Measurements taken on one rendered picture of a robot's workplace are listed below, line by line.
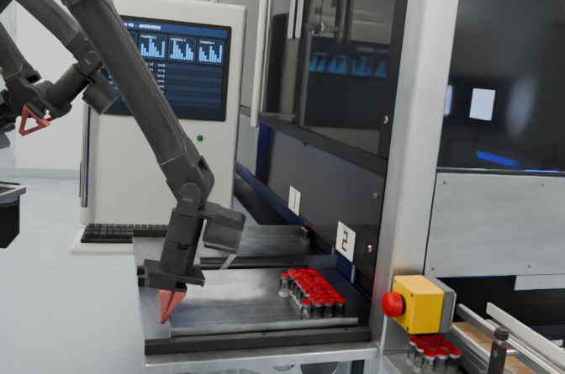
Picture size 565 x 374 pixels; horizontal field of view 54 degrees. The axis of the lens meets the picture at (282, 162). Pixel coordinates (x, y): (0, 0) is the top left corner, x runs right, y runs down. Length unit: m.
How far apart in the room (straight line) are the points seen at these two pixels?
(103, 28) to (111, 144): 0.97
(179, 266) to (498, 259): 0.57
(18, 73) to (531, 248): 1.16
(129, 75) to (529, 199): 0.73
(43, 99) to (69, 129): 5.02
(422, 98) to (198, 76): 1.03
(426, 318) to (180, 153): 0.47
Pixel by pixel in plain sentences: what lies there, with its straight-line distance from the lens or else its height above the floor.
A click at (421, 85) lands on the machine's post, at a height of 1.35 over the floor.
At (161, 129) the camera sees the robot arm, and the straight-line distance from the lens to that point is 0.90.
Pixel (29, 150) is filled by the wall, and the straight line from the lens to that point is 6.51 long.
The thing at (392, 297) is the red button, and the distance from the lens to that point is 0.92.
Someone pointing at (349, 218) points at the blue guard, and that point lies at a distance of 1.13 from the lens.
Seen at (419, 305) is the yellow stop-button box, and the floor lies 1.01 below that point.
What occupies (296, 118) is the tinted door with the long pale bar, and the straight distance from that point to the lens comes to 1.49.
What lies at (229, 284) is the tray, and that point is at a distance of 1.24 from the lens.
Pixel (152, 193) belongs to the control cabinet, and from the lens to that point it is 1.87.
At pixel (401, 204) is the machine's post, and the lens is 0.95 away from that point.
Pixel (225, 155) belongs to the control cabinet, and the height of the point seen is 1.06.
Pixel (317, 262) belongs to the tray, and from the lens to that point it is 1.38.
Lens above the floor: 1.35
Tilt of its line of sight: 9 degrees down
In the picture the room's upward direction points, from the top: 5 degrees clockwise
